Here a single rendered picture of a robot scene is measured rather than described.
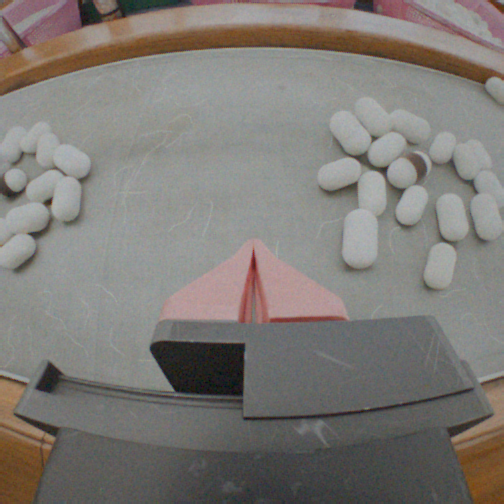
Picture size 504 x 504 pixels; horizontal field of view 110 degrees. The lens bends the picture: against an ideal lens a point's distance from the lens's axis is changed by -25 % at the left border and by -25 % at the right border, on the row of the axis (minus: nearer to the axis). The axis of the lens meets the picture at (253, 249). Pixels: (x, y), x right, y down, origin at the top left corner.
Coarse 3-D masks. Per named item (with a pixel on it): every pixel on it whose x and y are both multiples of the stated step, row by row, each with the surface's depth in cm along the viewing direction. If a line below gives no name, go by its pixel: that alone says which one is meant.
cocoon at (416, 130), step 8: (392, 112) 16; (400, 112) 15; (408, 112) 15; (392, 120) 16; (400, 120) 15; (408, 120) 15; (416, 120) 15; (424, 120) 15; (392, 128) 16; (400, 128) 15; (408, 128) 15; (416, 128) 15; (424, 128) 15; (408, 136) 16; (416, 136) 15; (424, 136) 15
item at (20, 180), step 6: (6, 174) 14; (12, 174) 14; (18, 174) 15; (24, 174) 15; (6, 180) 14; (12, 180) 14; (18, 180) 15; (24, 180) 15; (12, 186) 15; (18, 186) 15; (24, 186) 16
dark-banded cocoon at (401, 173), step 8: (416, 152) 14; (400, 160) 14; (408, 160) 14; (392, 168) 14; (400, 168) 14; (408, 168) 14; (392, 176) 15; (400, 176) 14; (408, 176) 14; (416, 176) 14; (392, 184) 15; (400, 184) 14; (408, 184) 14
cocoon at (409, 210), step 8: (408, 192) 14; (416, 192) 14; (424, 192) 14; (400, 200) 15; (408, 200) 14; (416, 200) 14; (424, 200) 14; (400, 208) 14; (408, 208) 13; (416, 208) 13; (400, 216) 14; (408, 216) 14; (416, 216) 13; (408, 224) 14
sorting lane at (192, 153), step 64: (128, 64) 19; (192, 64) 19; (256, 64) 19; (320, 64) 19; (384, 64) 19; (0, 128) 18; (64, 128) 18; (128, 128) 17; (192, 128) 17; (256, 128) 17; (320, 128) 17; (448, 128) 17; (128, 192) 16; (192, 192) 16; (256, 192) 16; (320, 192) 15; (448, 192) 16; (64, 256) 15; (128, 256) 15; (192, 256) 14; (320, 256) 14; (384, 256) 14; (0, 320) 13; (64, 320) 13; (128, 320) 14; (448, 320) 13; (128, 384) 13
